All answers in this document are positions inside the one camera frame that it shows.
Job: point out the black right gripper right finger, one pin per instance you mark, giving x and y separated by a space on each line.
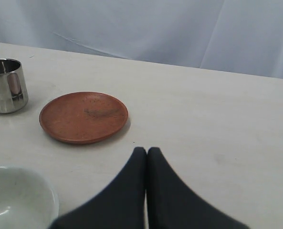
171 204

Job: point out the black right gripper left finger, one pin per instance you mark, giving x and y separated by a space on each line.
120 205

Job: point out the brown round plate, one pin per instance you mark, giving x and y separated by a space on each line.
83 117

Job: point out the white ceramic bowl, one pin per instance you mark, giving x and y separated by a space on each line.
28 200

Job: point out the stainless steel cup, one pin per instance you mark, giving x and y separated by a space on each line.
13 90

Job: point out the white backdrop curtain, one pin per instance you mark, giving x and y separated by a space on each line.
240 36

